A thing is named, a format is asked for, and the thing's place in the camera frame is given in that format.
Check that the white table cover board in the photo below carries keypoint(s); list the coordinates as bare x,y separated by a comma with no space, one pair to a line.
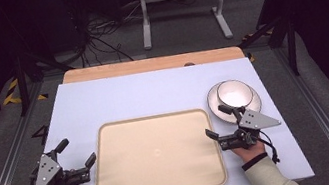
139,93

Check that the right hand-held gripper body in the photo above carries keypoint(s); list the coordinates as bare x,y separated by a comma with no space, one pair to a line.
251,121

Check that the black metal stand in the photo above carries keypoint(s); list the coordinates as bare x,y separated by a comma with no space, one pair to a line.
291,44
22,86

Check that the beige tray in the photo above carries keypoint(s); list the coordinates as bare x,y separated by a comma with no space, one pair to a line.
156,156

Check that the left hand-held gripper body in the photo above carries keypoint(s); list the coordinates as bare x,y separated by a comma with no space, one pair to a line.
47,173

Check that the white bowl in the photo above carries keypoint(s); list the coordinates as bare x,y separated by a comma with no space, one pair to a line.
234,93
213,104

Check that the person's right hand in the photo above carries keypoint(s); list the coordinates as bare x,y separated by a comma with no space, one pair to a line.
250,153

